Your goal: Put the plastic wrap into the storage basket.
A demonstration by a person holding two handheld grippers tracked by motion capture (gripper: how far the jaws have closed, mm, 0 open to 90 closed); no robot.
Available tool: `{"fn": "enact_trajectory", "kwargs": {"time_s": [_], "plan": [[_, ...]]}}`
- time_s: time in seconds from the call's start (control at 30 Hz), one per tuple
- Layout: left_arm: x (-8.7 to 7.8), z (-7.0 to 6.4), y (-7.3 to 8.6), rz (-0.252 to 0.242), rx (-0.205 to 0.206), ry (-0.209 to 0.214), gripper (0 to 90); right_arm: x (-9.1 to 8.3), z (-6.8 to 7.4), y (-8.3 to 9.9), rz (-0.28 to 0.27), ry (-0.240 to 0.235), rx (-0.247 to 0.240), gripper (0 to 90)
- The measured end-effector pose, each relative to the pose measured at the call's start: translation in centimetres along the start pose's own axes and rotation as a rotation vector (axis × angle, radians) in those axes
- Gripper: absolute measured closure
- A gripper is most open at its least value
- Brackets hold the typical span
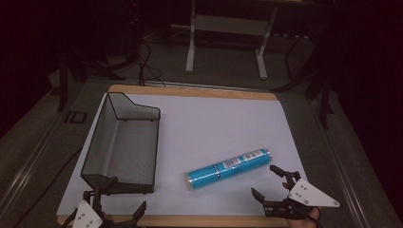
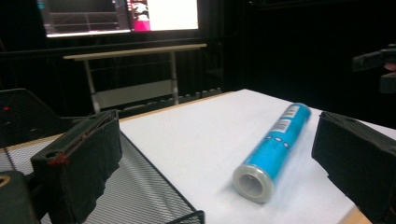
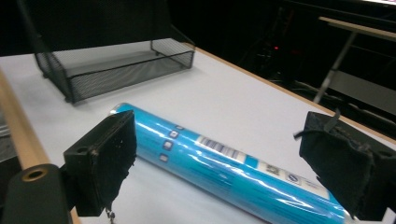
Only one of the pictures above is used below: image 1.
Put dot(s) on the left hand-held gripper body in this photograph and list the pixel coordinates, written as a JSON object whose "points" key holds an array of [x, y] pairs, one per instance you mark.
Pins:
{"points": [[86, 217]]}

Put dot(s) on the blue cylindrical tube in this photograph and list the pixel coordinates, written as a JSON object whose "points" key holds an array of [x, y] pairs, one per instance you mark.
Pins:
{"points": [[221, 171]]}

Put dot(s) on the black floor bracket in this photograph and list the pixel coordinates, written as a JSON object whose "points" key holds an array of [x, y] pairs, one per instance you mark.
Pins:
{"points": [[75, 117]]}

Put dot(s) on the grey metal rail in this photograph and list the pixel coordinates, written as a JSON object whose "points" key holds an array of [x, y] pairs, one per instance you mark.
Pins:
{"points": [[342, 164], [28, 164]]}

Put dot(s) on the black metal stand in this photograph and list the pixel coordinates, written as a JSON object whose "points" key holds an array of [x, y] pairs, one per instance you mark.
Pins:
{"points": [[68, 76], [323, 88]]}

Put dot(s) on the person's left hand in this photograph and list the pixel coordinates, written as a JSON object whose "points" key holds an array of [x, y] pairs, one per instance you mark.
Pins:
{"points": [[108, 221]]}

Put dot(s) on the person's right hand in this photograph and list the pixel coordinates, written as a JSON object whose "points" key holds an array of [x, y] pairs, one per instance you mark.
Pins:
{"points": [[313, 215]]}

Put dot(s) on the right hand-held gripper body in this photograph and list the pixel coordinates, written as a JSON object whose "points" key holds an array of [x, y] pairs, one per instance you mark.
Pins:
{"points": [[309, 194]]}

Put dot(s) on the white metal stand frame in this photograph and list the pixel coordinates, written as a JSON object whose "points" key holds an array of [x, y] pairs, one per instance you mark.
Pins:
{"points": [[228, 25]]}

